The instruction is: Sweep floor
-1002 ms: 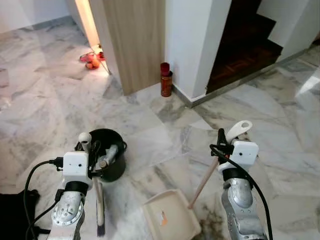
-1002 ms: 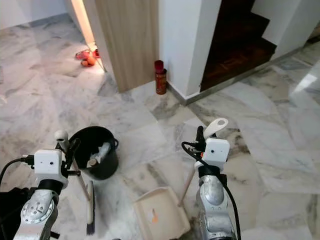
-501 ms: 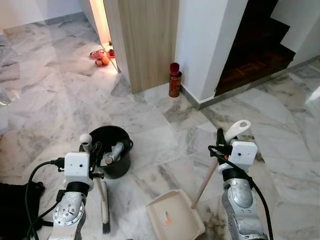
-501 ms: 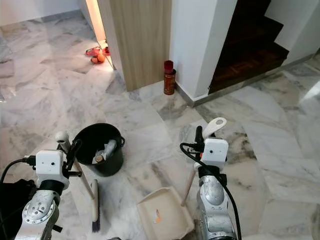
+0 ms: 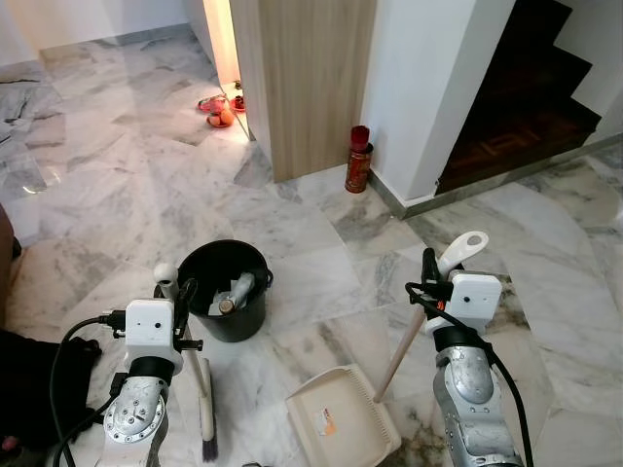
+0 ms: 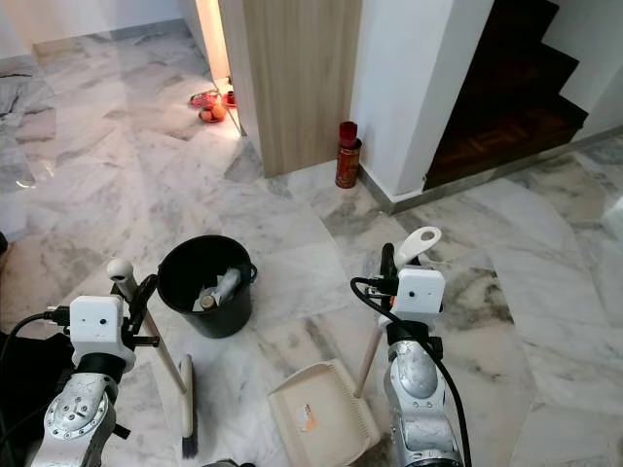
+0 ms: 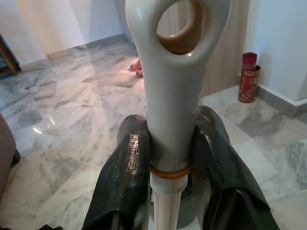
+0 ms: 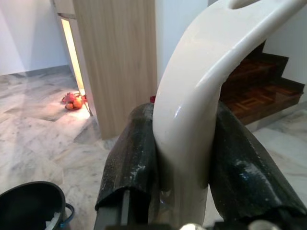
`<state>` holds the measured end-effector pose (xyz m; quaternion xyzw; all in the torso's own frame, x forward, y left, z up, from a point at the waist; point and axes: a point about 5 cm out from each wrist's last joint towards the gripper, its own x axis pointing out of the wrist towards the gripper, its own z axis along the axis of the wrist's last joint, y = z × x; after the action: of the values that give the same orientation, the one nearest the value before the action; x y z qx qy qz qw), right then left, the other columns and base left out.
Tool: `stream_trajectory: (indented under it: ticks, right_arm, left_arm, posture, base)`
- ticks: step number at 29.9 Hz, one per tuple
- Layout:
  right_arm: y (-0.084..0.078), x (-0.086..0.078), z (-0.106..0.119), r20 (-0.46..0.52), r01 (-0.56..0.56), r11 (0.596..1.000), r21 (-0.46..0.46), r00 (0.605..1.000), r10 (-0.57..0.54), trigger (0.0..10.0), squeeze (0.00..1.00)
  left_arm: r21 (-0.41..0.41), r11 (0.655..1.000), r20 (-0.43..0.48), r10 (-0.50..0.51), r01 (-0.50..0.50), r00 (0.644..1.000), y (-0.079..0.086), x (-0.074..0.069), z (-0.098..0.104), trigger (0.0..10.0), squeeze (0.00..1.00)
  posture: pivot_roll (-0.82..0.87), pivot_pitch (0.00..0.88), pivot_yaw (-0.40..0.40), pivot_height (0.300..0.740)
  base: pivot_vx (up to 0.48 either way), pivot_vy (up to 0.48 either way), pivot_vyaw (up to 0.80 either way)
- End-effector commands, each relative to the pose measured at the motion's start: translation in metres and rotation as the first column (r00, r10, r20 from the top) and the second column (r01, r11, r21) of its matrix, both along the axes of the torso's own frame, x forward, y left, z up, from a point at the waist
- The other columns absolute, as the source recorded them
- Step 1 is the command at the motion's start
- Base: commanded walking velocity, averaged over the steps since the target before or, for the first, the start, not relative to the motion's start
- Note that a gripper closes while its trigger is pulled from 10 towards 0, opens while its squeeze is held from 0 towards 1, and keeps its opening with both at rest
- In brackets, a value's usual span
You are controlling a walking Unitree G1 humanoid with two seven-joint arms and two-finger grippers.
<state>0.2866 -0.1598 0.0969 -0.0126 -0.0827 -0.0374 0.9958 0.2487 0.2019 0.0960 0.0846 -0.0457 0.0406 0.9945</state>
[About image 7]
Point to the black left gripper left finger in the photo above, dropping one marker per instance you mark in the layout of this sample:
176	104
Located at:
124	172

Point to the red patterned tin can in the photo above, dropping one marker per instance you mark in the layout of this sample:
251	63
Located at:
248	86

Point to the dark wooden furniture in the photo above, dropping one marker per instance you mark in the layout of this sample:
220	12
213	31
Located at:
7	60

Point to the crimson incense stick bundle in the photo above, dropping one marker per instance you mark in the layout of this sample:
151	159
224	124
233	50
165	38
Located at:
249	60

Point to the brown rubber band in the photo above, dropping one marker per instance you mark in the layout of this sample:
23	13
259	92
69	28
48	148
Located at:
168	175

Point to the light wooden wall panel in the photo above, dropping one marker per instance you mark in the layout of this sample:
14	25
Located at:
227	36

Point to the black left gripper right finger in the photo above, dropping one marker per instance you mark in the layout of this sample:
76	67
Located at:
220	167

